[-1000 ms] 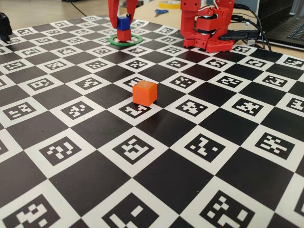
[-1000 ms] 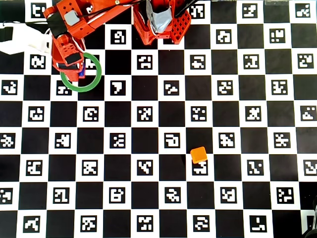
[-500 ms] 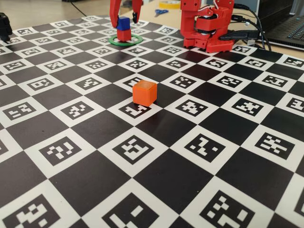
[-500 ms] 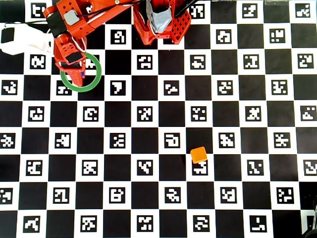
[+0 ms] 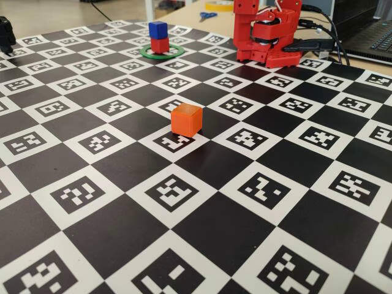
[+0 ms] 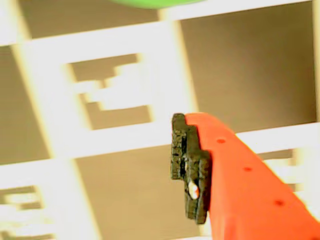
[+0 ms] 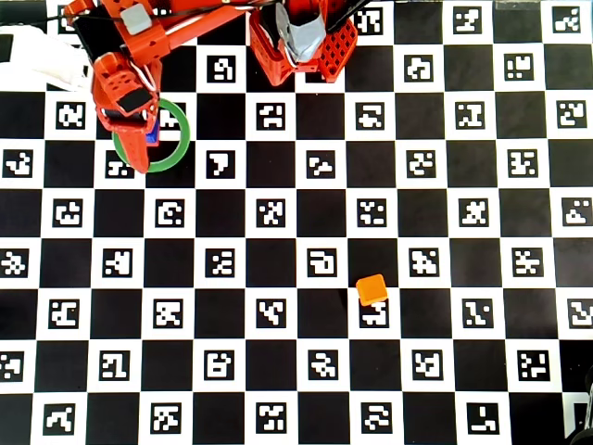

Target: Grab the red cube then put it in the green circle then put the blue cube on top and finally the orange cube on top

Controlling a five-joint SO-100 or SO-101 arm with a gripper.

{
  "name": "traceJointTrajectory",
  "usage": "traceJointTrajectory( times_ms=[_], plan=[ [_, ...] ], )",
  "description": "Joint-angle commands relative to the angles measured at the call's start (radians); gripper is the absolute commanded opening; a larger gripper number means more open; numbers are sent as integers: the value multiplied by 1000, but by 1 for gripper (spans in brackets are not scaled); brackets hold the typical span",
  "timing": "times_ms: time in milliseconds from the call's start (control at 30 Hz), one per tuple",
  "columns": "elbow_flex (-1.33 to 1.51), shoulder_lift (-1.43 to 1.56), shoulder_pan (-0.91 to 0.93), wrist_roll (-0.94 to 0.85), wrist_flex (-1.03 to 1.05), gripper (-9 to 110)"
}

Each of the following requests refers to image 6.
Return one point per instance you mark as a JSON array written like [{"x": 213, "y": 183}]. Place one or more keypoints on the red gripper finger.
[{"x": 250, "y": 195}]

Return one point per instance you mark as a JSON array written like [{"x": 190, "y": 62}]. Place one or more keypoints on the black white marker mat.
[{"x": 250, "y": 75}]

